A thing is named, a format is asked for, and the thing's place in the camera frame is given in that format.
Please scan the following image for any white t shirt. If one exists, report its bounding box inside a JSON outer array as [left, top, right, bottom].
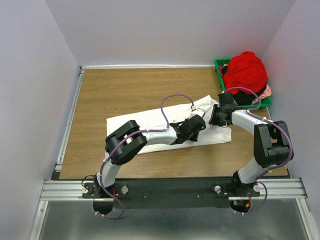
[[106, 95, 232, 154]]

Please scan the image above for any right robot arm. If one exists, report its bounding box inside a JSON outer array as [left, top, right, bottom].
[[209, 92, 294, 196]]

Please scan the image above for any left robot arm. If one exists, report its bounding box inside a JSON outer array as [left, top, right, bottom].
[[93, 114, 206, 198]]

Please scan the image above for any green plastic bin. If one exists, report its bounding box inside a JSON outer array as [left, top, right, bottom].
[[214, 58, 272, 110]]

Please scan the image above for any pink t shirt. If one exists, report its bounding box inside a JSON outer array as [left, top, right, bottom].
[[220, 64, 272, 106]]

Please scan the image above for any red t shirt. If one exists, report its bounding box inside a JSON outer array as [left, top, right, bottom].
[[223, 51, 268, 95]]

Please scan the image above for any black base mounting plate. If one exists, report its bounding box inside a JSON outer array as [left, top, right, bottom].
[[82, 177, 260, 214]]

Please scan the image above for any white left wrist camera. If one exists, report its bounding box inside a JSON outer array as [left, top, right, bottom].
[[189, 105, 206, 118]]

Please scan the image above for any aluminium frame rail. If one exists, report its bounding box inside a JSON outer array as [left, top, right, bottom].
[[40, 178, 308, 201]]

